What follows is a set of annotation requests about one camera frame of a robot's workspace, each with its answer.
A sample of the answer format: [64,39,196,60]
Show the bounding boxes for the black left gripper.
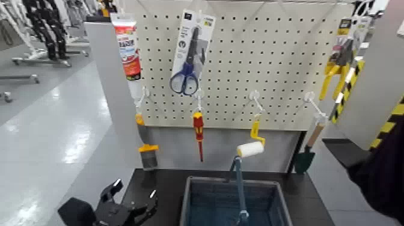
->
[94,178,159,226]

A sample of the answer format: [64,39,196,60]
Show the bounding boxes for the blue scissors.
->
[169,8,217,97]

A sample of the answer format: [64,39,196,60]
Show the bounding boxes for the red yellow screwdriver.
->
[192,112,205,163]

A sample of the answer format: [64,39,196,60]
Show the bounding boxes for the grey metal back panel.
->
[142,126,304,174]

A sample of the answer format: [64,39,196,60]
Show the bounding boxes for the white pegboard hook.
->
[303,91,329,122]
[133,87,151,109]
[193,88,206,113]
[248,90,265,116]

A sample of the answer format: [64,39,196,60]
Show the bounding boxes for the red white sealant tube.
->
[109,12,144,100]

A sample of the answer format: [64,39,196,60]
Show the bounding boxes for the black humanoid robot on stand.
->
[21,0,71,61]

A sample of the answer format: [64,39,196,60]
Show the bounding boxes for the white perforated pegboard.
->
[124,0,359,132]

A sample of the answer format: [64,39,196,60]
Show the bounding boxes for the yellow black striped level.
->
[329,56,366,124]

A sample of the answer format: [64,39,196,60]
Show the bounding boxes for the grey panel with hazard stripes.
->
[334,0,404,151]

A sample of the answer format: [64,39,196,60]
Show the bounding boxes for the black white hanging package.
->
[352,0,384,20]

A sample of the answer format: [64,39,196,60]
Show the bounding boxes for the orange handled paint brush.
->
[135,112,159,171]

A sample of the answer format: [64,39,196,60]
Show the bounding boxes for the grey blue crate with handle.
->
[179,156,294,226]

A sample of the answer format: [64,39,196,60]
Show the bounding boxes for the yellow handled white paint roller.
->
[236,113,266,159]

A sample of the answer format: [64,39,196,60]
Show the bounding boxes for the wooden handled green trowel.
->
[294,121,326,175]

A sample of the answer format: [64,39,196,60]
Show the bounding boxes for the white robot frame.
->
[0,0,41,61]

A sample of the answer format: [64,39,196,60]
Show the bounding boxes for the yellow handled pliers package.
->
[319,17,364,102]

